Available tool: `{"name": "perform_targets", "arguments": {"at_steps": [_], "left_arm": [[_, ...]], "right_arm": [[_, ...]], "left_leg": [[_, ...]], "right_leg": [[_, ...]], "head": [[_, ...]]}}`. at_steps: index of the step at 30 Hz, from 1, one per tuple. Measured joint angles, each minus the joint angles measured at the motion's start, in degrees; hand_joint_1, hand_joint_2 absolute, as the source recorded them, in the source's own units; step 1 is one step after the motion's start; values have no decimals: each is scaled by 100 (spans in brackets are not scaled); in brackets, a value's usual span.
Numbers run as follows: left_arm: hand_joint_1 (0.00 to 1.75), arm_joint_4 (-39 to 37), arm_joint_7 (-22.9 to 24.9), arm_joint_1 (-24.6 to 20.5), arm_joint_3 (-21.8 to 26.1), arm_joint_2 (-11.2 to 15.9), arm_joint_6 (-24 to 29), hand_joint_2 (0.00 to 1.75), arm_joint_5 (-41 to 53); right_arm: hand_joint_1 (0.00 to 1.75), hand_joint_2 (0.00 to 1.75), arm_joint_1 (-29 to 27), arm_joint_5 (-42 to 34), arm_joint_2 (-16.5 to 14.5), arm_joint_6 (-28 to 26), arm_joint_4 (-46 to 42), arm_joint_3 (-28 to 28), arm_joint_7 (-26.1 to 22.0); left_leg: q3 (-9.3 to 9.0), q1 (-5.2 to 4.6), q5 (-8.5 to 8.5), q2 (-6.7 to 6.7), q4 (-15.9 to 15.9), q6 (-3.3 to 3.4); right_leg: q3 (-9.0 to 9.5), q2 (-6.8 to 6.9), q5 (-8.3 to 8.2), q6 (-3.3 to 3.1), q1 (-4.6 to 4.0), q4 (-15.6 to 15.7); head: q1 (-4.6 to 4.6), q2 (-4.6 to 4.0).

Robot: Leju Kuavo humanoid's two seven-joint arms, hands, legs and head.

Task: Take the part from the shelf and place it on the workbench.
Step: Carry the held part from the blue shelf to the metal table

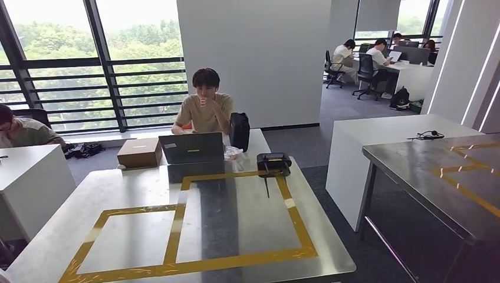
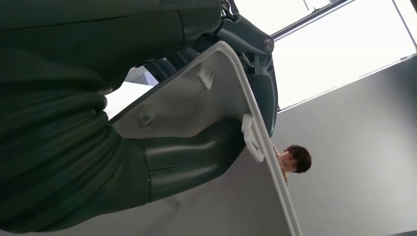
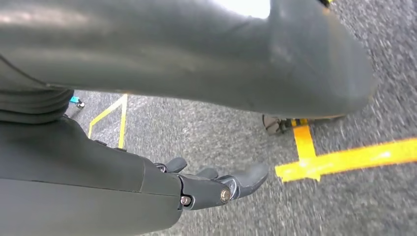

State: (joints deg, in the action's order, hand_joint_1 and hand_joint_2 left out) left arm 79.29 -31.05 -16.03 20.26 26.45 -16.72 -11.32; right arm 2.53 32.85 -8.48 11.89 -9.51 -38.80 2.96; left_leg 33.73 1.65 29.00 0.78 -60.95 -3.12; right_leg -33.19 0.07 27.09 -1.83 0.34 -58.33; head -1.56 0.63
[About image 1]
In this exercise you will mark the clear plastic bag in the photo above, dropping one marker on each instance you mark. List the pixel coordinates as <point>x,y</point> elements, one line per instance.
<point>233,153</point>

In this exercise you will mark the black router with antennas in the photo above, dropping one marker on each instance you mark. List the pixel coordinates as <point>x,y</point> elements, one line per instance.
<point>273,160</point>

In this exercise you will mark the person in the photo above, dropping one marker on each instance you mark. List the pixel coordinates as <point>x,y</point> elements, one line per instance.
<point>396,39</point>
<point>378,58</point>
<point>429,48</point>
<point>343,58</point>
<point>205,113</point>
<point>31,133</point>

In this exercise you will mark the grey laptop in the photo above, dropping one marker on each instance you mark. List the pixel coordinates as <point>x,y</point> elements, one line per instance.
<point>191,148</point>

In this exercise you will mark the black office chair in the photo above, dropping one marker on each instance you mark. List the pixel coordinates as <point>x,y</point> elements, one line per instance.
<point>330,70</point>
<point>365,70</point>
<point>35,115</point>

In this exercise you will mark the cardboard box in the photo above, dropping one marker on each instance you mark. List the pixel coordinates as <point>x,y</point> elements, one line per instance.
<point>138,154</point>

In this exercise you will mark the dark window railing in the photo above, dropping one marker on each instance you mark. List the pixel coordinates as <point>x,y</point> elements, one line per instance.
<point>144,61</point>

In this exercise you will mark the black backpack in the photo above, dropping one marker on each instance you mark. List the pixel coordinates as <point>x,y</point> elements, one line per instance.
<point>399,99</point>

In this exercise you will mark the green plastic crate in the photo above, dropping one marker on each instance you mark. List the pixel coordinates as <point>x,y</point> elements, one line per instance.
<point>416,106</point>

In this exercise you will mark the black headset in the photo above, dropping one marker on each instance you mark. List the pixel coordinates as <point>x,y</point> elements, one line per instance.
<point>427,136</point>

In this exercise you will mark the grey roller blind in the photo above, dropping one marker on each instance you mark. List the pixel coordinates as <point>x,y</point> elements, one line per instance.
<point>377,15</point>

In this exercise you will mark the grey monitor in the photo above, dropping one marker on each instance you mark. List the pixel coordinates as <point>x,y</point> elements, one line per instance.
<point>414,55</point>

